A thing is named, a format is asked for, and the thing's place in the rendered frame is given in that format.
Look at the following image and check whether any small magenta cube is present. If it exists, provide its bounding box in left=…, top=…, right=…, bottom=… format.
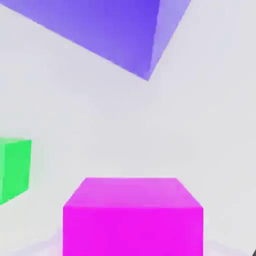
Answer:
left=62, top=177, right=204, bottom=256

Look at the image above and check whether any small green cube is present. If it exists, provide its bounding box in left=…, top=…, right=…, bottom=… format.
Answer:
left=0, top=137, right=33, bottom=206

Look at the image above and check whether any large purple box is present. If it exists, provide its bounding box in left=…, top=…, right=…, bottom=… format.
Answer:
left=0, top=0, right=192, bottom=82

